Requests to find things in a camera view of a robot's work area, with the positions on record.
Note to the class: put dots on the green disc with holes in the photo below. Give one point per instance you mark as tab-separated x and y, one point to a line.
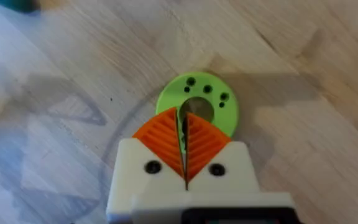
222	109

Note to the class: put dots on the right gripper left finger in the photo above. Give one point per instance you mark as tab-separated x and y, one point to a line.
154	161

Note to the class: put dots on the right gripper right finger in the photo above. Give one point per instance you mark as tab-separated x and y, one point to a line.
216	161

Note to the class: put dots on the blue electric screwdriver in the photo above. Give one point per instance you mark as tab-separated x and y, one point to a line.
19	4

